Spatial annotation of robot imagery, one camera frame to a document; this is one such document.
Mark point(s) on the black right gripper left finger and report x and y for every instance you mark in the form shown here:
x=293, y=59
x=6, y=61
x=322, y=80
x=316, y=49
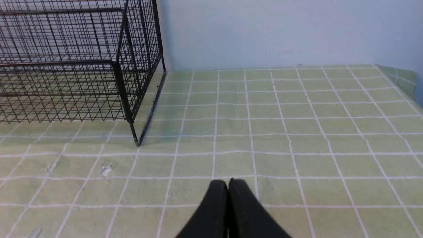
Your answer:
x=210, y=218

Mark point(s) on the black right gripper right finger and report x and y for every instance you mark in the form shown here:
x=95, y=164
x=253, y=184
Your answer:
x=247, y=218

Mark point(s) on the green checkered tablecloth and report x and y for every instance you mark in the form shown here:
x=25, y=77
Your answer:
x=330, y=151

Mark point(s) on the black wire mesh shelf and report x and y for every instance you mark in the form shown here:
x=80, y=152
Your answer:
x=66, y=60

